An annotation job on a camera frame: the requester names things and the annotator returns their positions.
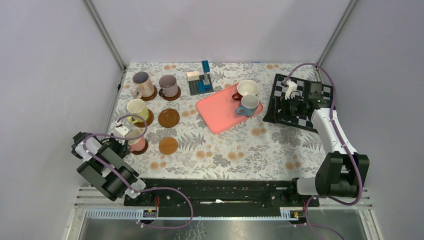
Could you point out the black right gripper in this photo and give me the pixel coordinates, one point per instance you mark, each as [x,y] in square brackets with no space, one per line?
[280,103]

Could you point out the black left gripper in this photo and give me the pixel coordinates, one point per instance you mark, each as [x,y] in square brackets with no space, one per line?
[122,149]

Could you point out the blue floral mug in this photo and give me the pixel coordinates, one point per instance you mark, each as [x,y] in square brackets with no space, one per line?
[249,105]

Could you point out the dark brown wooden coaster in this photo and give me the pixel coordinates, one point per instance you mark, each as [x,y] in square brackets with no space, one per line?
[169,118]
[151,97]
[161,93]
[139,122]

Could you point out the white cream cup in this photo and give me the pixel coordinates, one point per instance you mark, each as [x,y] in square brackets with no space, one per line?
[244,88]

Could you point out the yellow mug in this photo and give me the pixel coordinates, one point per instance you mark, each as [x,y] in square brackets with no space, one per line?
[137,107]

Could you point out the light wooden coaster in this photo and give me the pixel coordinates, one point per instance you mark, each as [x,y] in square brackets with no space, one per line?
[168,145]

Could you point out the tall pink beige mug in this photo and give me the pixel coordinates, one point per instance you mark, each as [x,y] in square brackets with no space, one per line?
[143,86]

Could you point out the mauve mug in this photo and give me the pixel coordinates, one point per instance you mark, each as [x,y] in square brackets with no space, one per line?
[168,86]

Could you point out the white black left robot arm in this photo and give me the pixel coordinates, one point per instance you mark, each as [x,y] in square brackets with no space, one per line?
[103,165]

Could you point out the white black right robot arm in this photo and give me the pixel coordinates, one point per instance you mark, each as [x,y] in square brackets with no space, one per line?
[343,171]

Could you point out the black white chessboard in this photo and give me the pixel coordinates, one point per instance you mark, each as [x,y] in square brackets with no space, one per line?
[304,123]

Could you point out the pink plastic tray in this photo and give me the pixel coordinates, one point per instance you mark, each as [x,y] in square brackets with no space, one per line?
[219,110]

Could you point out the building block model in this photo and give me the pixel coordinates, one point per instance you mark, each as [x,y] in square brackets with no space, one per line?
[200,83]

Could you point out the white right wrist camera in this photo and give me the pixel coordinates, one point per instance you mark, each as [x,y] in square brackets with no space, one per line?
[289,87]

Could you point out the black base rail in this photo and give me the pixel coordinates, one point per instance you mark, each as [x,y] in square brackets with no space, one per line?
[218,198]

